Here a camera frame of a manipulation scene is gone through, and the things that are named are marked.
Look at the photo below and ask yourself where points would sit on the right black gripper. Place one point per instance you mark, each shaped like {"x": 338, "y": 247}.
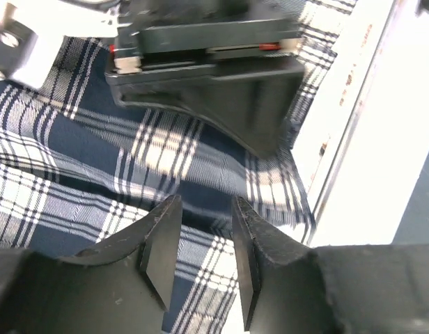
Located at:
{"x": 227, "y": 63}

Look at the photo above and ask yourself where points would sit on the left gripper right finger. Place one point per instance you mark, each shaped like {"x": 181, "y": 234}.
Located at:
{"x": 272, "y": 272}

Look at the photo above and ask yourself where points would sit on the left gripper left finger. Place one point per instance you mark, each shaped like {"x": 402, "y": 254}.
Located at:
{"x": 153, "y": 243}

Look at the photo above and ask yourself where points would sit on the navy plaid pleated skirt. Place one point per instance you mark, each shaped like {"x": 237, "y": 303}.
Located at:
{"x": 74, "y": 169}

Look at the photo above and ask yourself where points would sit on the aluminium rail frame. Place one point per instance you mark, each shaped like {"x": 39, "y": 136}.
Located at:
{"x": 365, "y": 139}

